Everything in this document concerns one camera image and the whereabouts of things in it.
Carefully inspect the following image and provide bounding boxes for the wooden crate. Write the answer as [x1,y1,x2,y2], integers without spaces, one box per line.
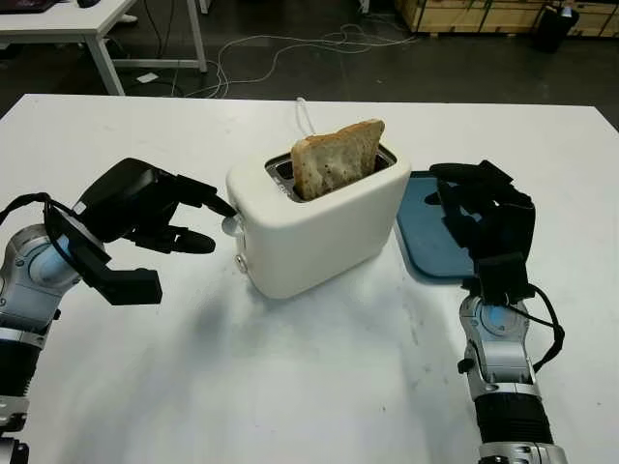
[393,0,619,37]

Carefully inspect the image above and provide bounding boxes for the blue plastic tray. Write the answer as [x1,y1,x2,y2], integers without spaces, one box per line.
[394,169,478,287]

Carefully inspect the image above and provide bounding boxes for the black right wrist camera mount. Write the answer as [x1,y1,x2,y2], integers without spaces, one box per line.
[476,252,531,306]

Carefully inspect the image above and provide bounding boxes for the white cables on floor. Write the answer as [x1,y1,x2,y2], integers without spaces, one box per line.
[168,22,418,99]

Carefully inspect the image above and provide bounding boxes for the dark laptop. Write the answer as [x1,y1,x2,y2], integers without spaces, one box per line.
[0,0,51,14]

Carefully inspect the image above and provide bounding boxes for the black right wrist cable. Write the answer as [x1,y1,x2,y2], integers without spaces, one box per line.
[502,284,567,374]

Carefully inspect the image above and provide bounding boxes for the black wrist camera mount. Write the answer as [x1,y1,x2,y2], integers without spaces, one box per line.
[45,200,162,306]
[476,252,531,306]

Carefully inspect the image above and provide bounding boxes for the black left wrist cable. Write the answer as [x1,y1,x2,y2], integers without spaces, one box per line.
[0,191,70,253]

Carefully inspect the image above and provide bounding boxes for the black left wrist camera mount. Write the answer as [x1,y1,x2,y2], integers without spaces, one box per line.
[45,200,162,306]

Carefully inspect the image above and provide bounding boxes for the white toaster power cord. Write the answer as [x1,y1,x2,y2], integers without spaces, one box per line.
[294,96,318,137]

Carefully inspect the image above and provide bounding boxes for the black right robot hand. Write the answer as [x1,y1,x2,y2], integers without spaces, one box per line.
[424,159,537,277]

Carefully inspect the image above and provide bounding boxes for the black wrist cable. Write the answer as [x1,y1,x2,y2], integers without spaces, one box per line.
[502,284,567,374]
[0,191,70,253]

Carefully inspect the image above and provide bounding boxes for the white office desk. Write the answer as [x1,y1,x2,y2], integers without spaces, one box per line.
[0,0,209,97]

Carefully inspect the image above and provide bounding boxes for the toasted bread slice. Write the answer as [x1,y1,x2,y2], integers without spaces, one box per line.
[290,118,387,202]

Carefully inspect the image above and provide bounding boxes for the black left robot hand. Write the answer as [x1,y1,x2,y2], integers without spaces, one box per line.
[72,158,239,255]

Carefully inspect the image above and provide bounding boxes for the white toaster lever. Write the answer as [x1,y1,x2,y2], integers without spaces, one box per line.
[221,212,246,239]

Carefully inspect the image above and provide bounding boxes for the black waste bin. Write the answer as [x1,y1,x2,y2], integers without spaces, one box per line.
[531,2,580,51]

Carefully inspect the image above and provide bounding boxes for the white two-slot toaster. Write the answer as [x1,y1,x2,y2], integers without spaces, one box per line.
[224,142,412,298]

